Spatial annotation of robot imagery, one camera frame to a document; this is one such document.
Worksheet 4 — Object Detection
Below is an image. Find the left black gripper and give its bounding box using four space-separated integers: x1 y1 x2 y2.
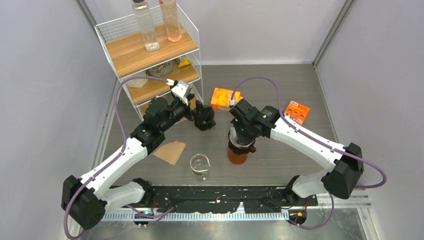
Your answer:
160 93 212 132

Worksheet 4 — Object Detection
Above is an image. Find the dark green glass dripper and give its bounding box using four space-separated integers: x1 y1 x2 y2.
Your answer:
193 105 216 131

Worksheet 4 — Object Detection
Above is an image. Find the amber brown glass dripper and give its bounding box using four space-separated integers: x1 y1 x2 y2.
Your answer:
228 133 256 155

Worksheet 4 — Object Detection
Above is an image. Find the brown paper coffee filter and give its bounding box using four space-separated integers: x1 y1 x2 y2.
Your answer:
153 141 186 166

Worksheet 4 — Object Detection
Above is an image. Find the white paper coffee filter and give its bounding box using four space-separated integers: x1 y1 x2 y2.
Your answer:
228 126 255 149

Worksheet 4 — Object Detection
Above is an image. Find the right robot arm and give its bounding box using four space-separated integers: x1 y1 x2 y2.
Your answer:
228 99 364 205

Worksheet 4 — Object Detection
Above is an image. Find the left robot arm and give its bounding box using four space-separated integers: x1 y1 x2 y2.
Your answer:
61 97 215 230

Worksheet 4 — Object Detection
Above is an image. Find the orange sponge box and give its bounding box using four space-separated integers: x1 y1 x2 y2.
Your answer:
210 87 233 111

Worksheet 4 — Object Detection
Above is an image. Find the amber glass carafe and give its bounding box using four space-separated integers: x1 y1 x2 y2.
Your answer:
227 150 248 165

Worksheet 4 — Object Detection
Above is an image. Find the orange photo printed package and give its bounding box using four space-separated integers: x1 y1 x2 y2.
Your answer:
284 100 310 126

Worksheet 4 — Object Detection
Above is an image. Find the yellow snack bag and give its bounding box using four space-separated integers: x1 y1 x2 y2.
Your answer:
176 55 192 68

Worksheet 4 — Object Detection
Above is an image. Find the cartoon printed round tin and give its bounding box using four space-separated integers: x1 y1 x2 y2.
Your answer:
147 60 174 78

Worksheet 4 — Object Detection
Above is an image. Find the clear glass carafe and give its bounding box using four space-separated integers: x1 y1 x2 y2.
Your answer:
189 153 211 182

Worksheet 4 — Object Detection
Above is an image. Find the white cup on shelf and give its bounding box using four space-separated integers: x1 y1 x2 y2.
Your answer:
126 74 149 88

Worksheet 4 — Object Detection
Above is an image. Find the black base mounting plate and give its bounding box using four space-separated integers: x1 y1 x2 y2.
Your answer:
132 185 318 214

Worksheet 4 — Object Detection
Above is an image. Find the clear tall bottle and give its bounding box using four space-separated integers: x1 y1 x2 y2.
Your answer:
132 0 160 52

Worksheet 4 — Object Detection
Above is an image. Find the pink tinted tall bottle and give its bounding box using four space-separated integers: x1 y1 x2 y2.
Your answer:
159 0 182 43

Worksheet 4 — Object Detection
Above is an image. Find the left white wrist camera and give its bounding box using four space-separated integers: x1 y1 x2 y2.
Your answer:
168 79 192 105

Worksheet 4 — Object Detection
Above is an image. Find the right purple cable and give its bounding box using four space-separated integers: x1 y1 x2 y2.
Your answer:
231 76 388 231

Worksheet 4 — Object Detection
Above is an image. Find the purple cable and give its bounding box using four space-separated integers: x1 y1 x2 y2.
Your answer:
63 76 176 240
231 76 388 231

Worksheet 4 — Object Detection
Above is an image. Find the white wire wooden shelf rack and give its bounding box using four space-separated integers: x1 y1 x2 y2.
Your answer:
95 6 204 101

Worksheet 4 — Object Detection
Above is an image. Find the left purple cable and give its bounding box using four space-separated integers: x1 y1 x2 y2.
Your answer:
63 76 176 240

